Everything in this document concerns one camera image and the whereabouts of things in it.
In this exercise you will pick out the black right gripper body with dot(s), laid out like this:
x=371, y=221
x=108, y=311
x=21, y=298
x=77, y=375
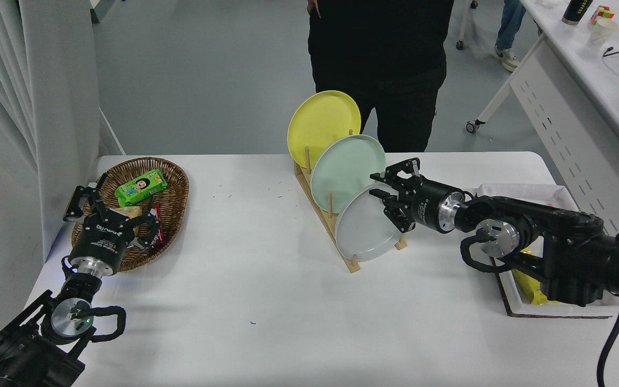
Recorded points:
x=427, y=207

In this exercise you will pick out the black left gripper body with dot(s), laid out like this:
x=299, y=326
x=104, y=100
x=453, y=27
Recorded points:
x=102, y=242

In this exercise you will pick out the grey plate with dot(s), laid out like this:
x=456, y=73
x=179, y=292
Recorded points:
x=363, y=234

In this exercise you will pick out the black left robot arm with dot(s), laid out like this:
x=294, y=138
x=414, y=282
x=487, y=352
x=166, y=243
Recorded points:
x=30, y=357

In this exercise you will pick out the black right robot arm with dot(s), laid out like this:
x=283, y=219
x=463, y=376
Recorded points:
x=573, y=252

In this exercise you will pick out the mint green plate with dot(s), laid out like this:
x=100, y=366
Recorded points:
x=347, y=166

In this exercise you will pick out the wooden plate rack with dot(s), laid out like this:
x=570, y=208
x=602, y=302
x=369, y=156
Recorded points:
x=307, y=160

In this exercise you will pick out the yellow plate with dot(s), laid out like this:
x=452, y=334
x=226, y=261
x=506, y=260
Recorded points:
x=320, y=121

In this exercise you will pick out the person's right hand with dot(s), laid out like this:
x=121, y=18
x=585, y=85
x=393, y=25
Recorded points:
x=314, y=5

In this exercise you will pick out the red snack bar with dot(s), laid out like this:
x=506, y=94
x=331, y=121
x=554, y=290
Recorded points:
x=159, y=234

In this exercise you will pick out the crumpled tan paper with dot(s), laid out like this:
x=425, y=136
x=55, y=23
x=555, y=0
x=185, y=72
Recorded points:
x=132, y=212

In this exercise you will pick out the green snack pack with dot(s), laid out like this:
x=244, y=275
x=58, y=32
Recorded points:
x=140, y=187

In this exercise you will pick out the brown wicker basket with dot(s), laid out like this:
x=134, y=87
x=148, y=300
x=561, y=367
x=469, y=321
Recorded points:
x=172, y=185

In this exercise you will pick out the white tray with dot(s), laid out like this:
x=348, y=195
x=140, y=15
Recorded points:
x=519, y=192

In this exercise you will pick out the person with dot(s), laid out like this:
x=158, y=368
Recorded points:
x=379, y=54
x=508, y=21

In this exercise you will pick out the yellow snack pack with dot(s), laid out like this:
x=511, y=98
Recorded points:
x=530, y=287

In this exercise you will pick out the white caster leg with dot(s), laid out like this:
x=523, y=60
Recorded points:
x=460, y=44

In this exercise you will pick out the white side table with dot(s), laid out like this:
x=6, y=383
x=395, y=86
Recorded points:
x=583, y=107

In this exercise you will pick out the black bottle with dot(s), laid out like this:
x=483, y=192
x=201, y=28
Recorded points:
x=575, y=12

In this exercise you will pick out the white paper cup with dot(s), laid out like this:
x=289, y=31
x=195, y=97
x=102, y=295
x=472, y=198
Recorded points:
x=602, y=33

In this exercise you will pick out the colourful puzzle cube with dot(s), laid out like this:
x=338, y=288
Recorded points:
x=602, y=15

